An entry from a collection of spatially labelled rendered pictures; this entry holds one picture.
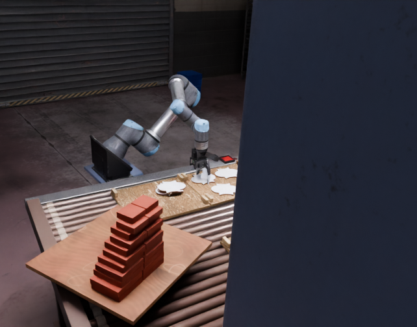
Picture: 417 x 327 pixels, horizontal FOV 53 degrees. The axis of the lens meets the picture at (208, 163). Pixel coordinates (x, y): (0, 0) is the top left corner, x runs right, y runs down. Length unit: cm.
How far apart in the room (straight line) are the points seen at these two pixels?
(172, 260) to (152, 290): 17
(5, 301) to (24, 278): 22
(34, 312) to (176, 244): 153
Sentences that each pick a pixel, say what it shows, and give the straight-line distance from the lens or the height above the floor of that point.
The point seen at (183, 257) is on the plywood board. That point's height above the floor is 104.
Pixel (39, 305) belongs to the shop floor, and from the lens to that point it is 308.
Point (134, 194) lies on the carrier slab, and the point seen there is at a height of 94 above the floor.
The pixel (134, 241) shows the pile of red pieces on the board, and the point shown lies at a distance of 141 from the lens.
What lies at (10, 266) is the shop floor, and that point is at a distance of 344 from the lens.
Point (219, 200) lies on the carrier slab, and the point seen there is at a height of 94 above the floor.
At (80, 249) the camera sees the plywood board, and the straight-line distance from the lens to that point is 173.
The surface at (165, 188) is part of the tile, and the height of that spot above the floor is 97.
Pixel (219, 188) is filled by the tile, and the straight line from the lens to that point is 232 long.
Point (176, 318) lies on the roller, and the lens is 160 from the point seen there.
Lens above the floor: 207
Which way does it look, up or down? 26 degrees down
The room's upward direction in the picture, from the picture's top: 3 degrees clockwise
